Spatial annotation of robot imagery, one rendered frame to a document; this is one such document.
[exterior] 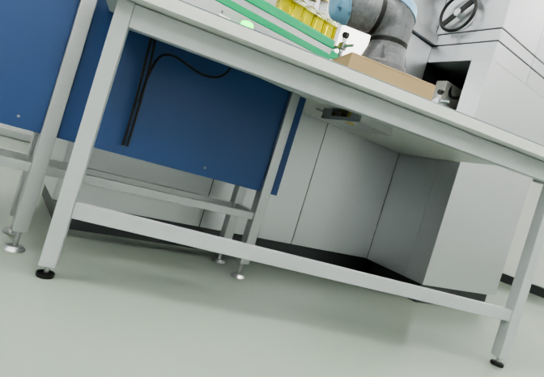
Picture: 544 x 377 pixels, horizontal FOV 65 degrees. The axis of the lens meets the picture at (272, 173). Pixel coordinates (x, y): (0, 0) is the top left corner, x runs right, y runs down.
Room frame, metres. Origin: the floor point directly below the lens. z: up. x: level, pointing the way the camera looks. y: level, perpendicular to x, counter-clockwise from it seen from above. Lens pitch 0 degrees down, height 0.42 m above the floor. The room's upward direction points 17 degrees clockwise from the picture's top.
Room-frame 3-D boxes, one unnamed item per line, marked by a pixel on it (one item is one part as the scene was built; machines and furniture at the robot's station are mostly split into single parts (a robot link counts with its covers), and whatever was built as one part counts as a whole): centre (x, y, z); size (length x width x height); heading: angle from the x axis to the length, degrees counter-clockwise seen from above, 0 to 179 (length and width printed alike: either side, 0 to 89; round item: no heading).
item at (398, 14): (1.31, -0.22, 0.96); 0.13 x 0.12 x 0.14; 103
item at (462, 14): (2.26, -0.70, 1.49); 0.21 x 0.05 x 0.21; 34
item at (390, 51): (1.31, -0.22, 0.84); 0.15 x 0.15 x 0.10
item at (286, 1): (1.66, 0.14, 0.99); 0.06 x 0.06 x 0.21; 33
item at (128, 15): (1.29, -0.23, 0.36); 1.51 x 0.09 x 0.71; 106
